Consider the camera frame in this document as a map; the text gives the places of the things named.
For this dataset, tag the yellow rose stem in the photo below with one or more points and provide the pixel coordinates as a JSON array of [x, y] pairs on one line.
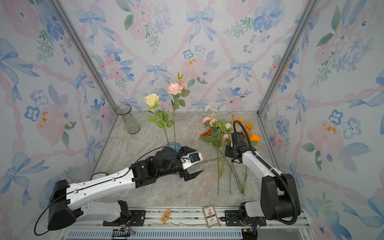
[[159, 117]]

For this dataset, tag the pink rose stem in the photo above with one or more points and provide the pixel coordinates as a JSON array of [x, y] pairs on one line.
[[177, 91]]

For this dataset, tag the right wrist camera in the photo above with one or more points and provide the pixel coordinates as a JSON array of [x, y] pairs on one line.
[[238, 140]]

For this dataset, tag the aluminium rail frame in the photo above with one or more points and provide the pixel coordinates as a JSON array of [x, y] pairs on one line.
[[187, 223]]

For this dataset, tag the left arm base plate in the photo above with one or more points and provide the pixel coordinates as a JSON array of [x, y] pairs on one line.
[[134, 218]]

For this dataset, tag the orange gerbera stem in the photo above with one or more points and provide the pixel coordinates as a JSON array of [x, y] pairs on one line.
[[207, 133]]

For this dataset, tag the blue purple glass vase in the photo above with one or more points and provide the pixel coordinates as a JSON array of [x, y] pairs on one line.
[[175, 146]]

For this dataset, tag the orange poppy green leaves stem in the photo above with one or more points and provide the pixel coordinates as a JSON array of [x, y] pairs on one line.
[[255, 139]]

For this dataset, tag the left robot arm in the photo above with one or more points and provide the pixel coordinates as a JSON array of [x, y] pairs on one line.
[[78, 202]]

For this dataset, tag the clear glass vase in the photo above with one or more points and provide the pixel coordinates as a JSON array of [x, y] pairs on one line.
[[131, 125]]

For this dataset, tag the white rose bud stem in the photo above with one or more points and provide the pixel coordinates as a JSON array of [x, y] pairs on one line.
[[229, 127]]

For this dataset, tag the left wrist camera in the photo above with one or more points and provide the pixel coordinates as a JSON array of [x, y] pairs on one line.
[[190, 160]]

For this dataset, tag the playing card box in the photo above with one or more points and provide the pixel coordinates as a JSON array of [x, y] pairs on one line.
[[211, 217]]

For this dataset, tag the small orange tag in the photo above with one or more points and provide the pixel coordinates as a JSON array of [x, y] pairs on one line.
[[166, 215]]

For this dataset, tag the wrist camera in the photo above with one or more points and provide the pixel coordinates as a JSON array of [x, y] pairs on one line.
[[238, 140], [190, 160]]

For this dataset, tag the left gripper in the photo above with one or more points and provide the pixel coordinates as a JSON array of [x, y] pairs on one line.
[[185, 174]]

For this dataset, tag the small green alarm clock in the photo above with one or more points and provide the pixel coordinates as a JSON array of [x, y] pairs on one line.
[[99, 175]]

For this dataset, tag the pink ranunculus spray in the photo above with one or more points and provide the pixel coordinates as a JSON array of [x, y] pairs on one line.
[[214, 136]]

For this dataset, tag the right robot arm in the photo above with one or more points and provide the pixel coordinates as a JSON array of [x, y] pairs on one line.
[[279, 199]]

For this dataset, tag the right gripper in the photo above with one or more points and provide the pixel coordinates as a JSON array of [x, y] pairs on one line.
[[227, 152]]

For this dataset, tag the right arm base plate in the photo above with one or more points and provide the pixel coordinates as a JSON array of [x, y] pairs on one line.
[[235, 218]]

